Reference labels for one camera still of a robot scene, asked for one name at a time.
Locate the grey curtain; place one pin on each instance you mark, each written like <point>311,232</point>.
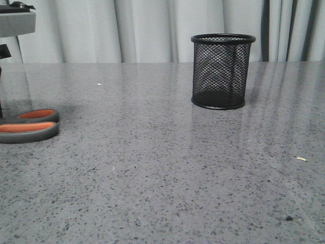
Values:
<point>160,31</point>

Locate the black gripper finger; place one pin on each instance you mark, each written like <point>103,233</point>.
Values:
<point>4,51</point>

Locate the grey and orange scissors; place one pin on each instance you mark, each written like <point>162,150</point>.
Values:
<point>36,125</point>

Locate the black mesh pen bucket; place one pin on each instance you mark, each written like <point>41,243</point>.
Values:
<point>220,69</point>

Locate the grey robot gripper body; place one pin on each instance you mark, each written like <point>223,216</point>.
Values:
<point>17,19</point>

